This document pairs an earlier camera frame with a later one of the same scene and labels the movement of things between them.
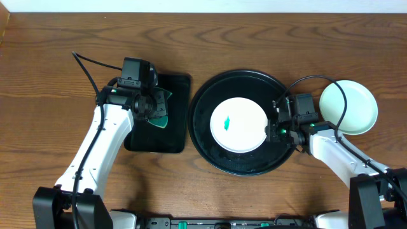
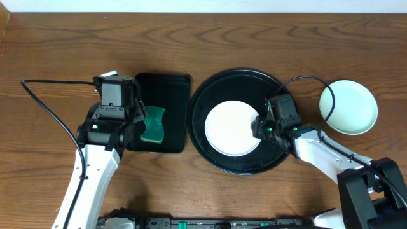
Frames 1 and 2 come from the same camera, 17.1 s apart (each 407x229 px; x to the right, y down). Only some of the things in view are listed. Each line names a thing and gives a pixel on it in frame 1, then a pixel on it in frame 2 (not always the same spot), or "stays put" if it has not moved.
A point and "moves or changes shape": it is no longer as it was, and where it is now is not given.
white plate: [238, 124] moves or changes shape
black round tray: [254, 85] stays put
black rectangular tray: [146, 137] stays put
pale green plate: [362, 111] stays put
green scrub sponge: [160, 118] → [154, 130]
